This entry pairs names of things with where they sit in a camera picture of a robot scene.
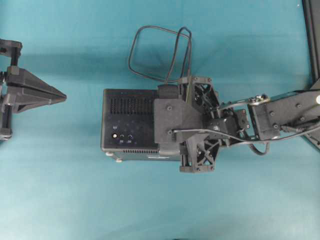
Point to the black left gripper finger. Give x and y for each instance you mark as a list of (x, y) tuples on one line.
[(20, 77), (21, 104)]

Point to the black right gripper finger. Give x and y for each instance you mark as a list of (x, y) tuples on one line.
[(170, 154), (168, 91)]

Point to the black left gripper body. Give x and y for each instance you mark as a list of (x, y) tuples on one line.
[(11, 49)]

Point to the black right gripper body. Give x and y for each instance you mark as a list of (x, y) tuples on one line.
[(223, 126)]

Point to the black mini PC box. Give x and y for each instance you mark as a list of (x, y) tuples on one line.
[(127, 126)]

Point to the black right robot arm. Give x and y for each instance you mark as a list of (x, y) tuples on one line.
[(269, 117)]

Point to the black wrist camera mount plate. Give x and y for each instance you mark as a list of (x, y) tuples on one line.
[(172, 114)]

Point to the black frame rail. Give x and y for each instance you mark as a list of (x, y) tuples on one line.
[(311, 10)]

